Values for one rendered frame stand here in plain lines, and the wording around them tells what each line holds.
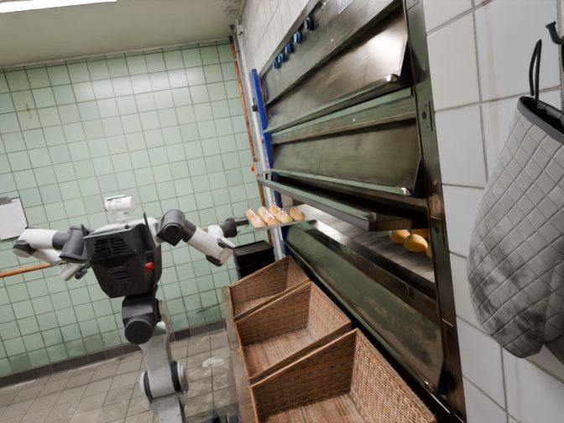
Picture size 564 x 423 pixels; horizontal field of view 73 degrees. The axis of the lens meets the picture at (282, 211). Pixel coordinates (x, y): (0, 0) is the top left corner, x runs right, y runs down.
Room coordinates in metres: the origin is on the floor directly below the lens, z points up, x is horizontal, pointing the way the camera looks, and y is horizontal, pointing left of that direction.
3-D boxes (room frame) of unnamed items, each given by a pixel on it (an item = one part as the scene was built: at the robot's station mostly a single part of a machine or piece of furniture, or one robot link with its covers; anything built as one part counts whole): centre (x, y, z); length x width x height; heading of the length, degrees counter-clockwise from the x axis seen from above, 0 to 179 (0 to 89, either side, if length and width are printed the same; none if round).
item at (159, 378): (1.69, 0.71, 0.78); 0.18 x 0.15 x 0.47; 99
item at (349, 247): (1.77, -0.20, 1.16); 1.80 x 0.06 x 0.04; 10
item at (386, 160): (1.76, -0.18, 1.54); 1.79 x 0.11 x 0.19; 10
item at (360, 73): (1.76, -0.18, 1.80); 1.79 x 0.11 x 0.19; 10
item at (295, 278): (2.29, 0.19, 0.72); 0.56 x 0.49 x 0.28; 9
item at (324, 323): (1.71, 0.08, 0.72); 0.56 x 0.49 x 0.28; 11
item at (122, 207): (1.71, 0.70, 1.47); 0.10 x 0.07 x 0.09; 91
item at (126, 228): (1.65, 0.71, 1.27); 0.34 x 0.30 x 0.36; 91
